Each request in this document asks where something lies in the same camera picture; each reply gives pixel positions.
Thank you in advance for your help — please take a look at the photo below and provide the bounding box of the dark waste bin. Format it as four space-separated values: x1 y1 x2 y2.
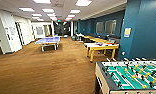
70 34 77 41

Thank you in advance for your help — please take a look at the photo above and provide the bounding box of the small white table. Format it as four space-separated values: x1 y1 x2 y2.
76 32 85 43

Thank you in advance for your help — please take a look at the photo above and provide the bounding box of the yellow air hockey table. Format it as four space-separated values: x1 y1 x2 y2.
84 41 120 64

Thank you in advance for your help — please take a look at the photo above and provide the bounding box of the interior glass window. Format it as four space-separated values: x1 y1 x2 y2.
104 18 118 36
95 21 105 35

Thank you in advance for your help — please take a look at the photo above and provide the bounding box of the blue ping pong table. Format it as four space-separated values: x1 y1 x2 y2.
34 35 62 53

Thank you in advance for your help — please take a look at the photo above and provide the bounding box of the ceiling light panel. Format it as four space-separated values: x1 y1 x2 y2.
66 13 76 19
30 12 43 17
41 8 55 14
18 6 36 13
75 0 94 7
45 13 57 18
69 8 82 15
32 0 52 5

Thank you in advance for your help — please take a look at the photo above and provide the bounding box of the green foosball table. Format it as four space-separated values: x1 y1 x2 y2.
94 56 156 94

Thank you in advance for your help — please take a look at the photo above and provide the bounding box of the framed glass wall panel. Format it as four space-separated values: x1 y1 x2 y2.
34 26 45 36

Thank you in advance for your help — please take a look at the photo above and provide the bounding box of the white wall outlet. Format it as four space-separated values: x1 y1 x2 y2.
121 51 127 56

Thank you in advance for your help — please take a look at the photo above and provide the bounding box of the pale framed wall sign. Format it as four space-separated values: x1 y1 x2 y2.
123 26 133 38

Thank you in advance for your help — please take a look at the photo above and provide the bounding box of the paper notice on wall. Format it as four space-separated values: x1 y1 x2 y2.
8 26 16 36

